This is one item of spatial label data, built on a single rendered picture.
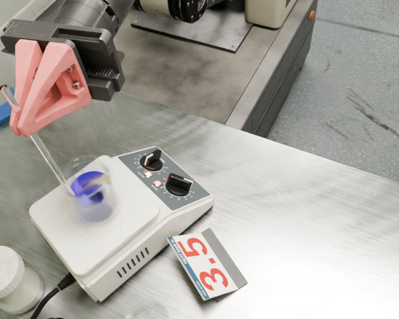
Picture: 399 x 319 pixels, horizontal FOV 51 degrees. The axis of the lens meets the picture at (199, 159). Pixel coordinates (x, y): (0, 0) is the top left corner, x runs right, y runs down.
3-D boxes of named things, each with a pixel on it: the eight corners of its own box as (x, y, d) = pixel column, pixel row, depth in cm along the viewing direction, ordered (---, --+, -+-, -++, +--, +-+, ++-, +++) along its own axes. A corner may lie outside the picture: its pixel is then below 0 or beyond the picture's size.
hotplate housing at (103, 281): (158, 154, 65) (149, 120, 58) (217, 207, 58) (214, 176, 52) (33, 249, 57) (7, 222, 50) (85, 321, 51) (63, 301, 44)
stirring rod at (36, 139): (80, 208, 48) (0, 81, 32) (85, 209, 48) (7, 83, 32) (78, 212, 48) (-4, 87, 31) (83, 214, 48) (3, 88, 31)
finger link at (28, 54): (51, 112, 31) (101, 31, 36) (-31, 99, 32) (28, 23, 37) (80, 164, 36) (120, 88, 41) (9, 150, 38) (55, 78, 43)
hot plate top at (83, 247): (107, 155, 55) (105, 151, 54) (164, 212, 50) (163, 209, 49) (27, 212, 51) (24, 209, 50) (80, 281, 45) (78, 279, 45)
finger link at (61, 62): (28, 108, 31) (80, 29, 36) (-52, 95, 33) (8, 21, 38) (60, 161, 37) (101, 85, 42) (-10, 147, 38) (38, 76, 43)
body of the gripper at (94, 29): (101, 43, 35) (132, -8, 39) (-3, 30, 37) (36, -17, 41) (120, 97, 40) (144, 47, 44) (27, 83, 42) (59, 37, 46)
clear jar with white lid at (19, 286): (48, 266, 55) (22, 241, 49) (43, 312, 52) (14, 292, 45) (3, 272, 55) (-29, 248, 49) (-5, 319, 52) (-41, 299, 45)
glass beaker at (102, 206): (78, 232, 48) (52, 198, 42) (80, 193, 52) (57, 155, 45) (129, 225, 48) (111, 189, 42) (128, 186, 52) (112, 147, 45)
